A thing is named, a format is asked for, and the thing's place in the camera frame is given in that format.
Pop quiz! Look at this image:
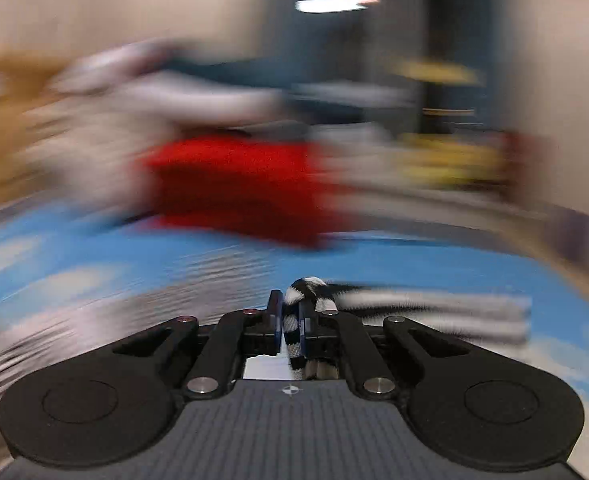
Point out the yellow plush toy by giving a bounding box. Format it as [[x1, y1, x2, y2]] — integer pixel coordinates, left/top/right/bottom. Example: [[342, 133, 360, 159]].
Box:
[[397, 132, 508, 188]]

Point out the blue white printed bedsheet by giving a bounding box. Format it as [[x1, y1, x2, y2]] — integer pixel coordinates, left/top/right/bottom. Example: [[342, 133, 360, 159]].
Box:
[[0, 199, 589, 413]]

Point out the red folded blanket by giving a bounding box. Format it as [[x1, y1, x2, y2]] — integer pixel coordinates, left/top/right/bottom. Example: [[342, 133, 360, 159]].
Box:
[[137, 136, 355, 251]]

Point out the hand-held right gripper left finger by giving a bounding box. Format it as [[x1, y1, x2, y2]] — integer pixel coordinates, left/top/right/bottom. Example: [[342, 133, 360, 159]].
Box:
[[111, 289, 284, 402]]

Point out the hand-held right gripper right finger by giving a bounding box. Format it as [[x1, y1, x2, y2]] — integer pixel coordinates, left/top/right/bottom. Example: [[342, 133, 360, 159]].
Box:
[[297, 299, 471, 401]]

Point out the white black striped small garment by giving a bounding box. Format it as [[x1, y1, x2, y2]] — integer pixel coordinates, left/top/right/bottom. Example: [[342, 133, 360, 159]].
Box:
[[282, 276, 533, 382]]

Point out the white folded towel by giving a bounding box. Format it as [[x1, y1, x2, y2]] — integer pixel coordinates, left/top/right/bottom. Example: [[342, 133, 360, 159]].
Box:
[[22, 110, 175, 223]]

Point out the blue shark plush toy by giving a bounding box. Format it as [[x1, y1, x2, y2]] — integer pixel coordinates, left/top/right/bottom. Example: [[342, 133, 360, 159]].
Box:
[[172, 52, 298, 88]]

